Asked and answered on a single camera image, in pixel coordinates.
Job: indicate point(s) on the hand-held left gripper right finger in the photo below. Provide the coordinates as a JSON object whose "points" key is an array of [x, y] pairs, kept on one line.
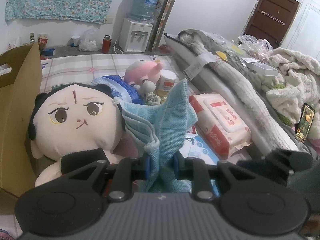
{"points": [[176, 167]]}

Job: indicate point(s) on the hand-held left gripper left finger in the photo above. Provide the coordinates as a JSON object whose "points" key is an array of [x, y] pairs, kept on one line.
{"points": [[146, 167]]}

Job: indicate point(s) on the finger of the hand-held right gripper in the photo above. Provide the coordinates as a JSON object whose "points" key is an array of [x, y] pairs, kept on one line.
{"points": [[287, 161]]}

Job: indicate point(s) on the blue and white mask box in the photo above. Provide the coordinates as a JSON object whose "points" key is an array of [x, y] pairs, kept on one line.
{"points": [[197, 147]]}

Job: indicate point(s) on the light blue towel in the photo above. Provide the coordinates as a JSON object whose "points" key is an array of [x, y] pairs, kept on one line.
{"points": [[170, 122]]}

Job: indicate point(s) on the blue and white tissue packet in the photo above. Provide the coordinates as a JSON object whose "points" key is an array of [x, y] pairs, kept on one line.
{"points": [[120, 90]]}

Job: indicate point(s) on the brown cardboard box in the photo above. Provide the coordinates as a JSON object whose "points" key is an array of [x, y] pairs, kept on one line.
{"points": [[15, 117]]}

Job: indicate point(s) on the smartphone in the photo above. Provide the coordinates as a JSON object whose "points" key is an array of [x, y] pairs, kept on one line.
{"points": [[305, 122]]}

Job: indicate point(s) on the red wet wipes pack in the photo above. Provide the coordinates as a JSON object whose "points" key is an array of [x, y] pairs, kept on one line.
{"points": [[222, 127]]}

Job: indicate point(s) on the green scrunchie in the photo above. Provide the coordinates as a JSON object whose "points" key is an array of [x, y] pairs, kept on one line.
{"points": [[153, 99]]}

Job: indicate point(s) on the cream fleece blanket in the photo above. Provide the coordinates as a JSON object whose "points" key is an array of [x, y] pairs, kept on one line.
{"points": [[295, 85]]}

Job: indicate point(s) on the white jar with red label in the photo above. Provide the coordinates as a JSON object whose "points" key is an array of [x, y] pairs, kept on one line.
{"points": [[166, 82]]}

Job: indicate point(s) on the black-haired plush doll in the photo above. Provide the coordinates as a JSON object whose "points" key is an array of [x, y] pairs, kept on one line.
{"points": [[75, 120]]}

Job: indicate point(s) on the small grey box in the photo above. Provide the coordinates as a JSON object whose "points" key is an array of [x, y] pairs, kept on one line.
{"points": [[262, 68]]}

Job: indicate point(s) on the pink plush pig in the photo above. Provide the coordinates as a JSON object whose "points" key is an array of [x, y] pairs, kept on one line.
{"points": [[143, 70]]}

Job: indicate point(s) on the clear plastic bag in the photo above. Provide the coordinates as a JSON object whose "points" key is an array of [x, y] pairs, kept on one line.
{"points": [[255, 46]]}

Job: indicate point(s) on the red thermos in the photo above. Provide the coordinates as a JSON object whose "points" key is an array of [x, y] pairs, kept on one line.
{"points": [[106, 45]]}

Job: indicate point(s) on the grey plastic packaging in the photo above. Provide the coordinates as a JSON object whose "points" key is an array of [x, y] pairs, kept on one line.
{"points": [[225, 45]]}

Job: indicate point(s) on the white water dispenser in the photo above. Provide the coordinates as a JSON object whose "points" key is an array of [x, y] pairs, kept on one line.
{"points": [[133, 36]]}

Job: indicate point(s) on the white plastic bag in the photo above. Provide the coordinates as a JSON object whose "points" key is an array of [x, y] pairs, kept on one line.
{"points": [[88, 41]]}

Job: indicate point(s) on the white wardrobe door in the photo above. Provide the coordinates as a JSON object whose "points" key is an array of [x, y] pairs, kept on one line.
{"points": [[307, 22]]}

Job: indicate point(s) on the white door hook rack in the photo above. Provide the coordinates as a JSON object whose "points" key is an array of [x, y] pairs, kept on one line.
{"points": [[272, 18]]}

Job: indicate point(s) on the white and blue cup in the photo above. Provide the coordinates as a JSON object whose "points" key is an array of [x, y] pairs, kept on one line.
{"points": [[75, 41]]}

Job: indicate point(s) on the brown wooden door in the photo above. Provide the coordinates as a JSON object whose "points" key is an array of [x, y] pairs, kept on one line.
{"points": [[272, 15]]}

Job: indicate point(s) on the blue water bottle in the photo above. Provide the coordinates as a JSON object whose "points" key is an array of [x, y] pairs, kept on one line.
{"points": [[147, 3]]}

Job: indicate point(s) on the small dark bottle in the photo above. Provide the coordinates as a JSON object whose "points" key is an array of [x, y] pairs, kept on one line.
{"points": [[32, 38]]}

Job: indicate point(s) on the teal floral curtain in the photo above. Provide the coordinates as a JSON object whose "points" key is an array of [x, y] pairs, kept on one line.
{"points": [[57, 0]]}

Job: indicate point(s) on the white wall socket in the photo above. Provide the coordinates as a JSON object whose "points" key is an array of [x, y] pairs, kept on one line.
{"points": [[109, 20]]}

